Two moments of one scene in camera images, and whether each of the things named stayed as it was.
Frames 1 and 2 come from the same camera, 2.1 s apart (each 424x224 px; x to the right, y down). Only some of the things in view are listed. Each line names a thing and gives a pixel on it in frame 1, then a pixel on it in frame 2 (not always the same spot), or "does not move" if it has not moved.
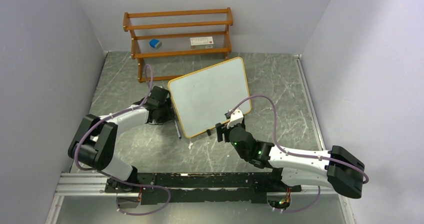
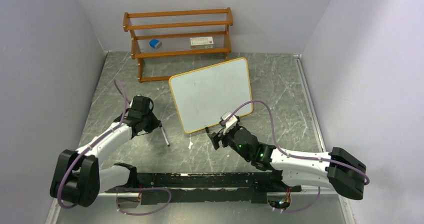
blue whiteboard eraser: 155,43 does not move
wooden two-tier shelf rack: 177,35 does not move
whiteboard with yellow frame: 202,98 does not move
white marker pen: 177,129 → 164,136
